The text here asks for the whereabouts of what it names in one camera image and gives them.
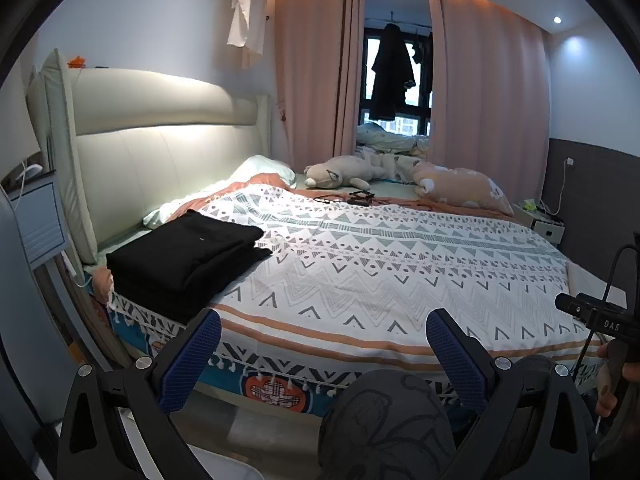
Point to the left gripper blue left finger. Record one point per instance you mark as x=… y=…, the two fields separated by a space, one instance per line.
x=181 y=362

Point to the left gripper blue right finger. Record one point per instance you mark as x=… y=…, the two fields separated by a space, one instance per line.
x=465 y=361

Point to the black button shirt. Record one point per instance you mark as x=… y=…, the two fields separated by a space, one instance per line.
x=177 y=269

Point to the person's right hand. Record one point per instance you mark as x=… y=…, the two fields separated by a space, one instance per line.
x=611 y=376

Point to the folded beige sheet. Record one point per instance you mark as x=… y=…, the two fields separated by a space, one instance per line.
x=580 y=280

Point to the white nightstand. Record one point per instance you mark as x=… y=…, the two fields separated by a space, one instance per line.
x=528 y=213

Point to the patterned bedspread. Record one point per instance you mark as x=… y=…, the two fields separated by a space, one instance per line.
x=347 y=289

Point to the peach patterned pillow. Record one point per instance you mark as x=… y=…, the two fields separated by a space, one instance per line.
x=459 y=187

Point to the white pillow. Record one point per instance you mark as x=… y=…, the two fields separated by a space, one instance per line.
x=251 y=167

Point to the blue bedside cabinet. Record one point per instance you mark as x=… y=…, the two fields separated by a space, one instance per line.
x=40 y=218

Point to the cream upholstered headboard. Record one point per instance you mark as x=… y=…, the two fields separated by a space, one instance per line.
x=124 y=142

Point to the beige plush toy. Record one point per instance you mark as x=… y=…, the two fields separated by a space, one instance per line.
x=346 y=170

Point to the crumpled floral blanket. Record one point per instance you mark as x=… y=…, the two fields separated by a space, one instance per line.
x=374 y=136

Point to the right pink curtain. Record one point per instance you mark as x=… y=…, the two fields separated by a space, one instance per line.
x=491 y=94

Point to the pink curtain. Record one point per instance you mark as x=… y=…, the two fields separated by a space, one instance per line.
x=491 y=94
x=318 y=46

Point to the hanging black jacket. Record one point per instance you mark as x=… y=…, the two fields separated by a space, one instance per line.
x=393 y=75

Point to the hanging white shirt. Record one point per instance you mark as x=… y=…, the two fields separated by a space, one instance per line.
x=247 y=29

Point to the left pink curtain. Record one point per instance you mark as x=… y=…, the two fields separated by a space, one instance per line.
x=318 y=46

